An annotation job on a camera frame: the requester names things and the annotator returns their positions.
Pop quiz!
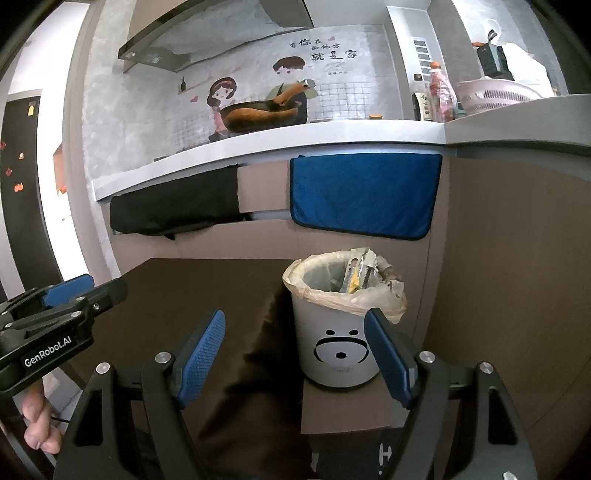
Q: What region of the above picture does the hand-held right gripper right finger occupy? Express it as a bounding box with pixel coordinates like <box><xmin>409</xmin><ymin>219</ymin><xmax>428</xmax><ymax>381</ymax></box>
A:
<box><xmin>364</xmin><ymin>308</ymin><xmax>543</xmax><ymax>480</ymax></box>

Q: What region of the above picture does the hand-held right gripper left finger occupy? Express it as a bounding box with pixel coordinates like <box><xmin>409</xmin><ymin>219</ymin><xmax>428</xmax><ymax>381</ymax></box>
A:
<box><xmin>51</xmin><ymin>309</ymin><xmax>227</xmax><ymax>480</ymax></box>

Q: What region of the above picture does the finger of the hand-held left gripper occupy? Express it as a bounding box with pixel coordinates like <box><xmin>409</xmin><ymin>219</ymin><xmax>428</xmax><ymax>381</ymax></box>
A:
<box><xmin>9</xmin><ymin>274</ymin><xmax>95</xmax><ymax>311</ymax></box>
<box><xmin>46</xmin><ymin>278</ymin><xmax>129</xmax><ymax>326</ymax></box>

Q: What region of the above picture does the white trash bin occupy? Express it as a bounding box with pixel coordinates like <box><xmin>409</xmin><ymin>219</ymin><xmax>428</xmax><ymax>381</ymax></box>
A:
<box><xmin>290</xmin><ymin>295</ymin><xmax>382</xmax><ymax>388</ymax></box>

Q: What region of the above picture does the foil wrapper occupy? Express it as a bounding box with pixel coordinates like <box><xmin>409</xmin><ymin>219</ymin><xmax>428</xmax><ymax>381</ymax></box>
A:
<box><xmin>344</xmin><ymin>247</ymin><xmax>393</xmax><ymax>291</ymax></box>

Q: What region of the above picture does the translucent bin liner bag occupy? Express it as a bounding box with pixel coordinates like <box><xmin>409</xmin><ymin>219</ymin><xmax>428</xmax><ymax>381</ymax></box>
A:
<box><xmin>283</xmin><ymin>251</ymin><xmax>408</xmax><ymax>324</ymax></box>

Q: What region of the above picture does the person's left hand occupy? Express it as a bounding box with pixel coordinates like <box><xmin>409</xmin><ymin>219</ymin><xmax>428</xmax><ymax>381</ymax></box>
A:
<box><xmin>21</xmin><ymin>376</ymin><xmax>65</xmax><ymax>455</ymax></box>

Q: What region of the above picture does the black refrigerator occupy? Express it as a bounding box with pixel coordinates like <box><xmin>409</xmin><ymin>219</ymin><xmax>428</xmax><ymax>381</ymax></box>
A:
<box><xmin>0</xmin><ymin>95</ymin><xmax>51</xmax><ymax>296</ymax></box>

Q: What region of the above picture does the black cloth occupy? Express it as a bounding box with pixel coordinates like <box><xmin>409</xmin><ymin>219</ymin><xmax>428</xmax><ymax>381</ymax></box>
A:
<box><xmin>109</xmin><ymin>167</ymin><xmax>254</xmax><ymax>241</ymax></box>

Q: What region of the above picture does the blue towel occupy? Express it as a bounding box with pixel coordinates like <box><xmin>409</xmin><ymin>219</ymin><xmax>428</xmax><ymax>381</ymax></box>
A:
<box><xmin>289</xmin><ymin>154</ymin><xmax>443</xmax><ymax>241</ymax></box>

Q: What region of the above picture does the grey kitchen counter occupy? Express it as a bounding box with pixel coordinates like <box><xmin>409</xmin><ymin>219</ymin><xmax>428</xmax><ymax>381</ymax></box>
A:
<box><xmin>92</xmin><ymin>95</ymin><xmax>591</xmax><ymax>201</ymax></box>

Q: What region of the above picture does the brown wok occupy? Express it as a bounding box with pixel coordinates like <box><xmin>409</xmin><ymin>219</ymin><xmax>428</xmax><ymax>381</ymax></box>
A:
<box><xmin>221</xmin><ymin>78</ymin><xmax>315</xmax><ymax>132</ymax></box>

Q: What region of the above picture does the range hood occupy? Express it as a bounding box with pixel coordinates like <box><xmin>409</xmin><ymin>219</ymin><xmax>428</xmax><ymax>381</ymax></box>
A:
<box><xmin>117</xmin><ymin>0</ymin><xmax>315</xmax><ymax>73</ymax></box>

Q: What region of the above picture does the dark sauce bottle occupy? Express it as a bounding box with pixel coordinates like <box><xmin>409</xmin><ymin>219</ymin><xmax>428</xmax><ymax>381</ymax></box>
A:
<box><xmin>412</xmin><ymin>74</ymin><xmax>435</xmax><ymax>123</ymax></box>

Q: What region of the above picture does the pink plastic basket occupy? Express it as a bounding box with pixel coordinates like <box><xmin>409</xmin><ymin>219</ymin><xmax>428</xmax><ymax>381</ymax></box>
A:
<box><xmin>455</xmin><ymin>78</ymin><xmax>543</xmax><ymax>114</ymax></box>

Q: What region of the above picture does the white plastic bag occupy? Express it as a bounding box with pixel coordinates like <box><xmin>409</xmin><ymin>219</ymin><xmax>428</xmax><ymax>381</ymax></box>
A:
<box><xmin>501</xmin><ymin>41</ymin><xmax>555</xmax><ymax>90</ymax></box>

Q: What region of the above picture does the cartoon wall sticker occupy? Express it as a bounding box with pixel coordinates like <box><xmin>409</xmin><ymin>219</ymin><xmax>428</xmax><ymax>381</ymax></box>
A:
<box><xmin>178</xmin><ymin>34</ymin><xmax>361</xmax><ymax>141</ymax></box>

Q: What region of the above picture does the wall socket panel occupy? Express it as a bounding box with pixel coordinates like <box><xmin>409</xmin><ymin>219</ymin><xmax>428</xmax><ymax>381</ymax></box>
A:
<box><xmin>412</xmin><ymin>37</ymin><xmax>430</xmax><ymax>70</ymax></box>

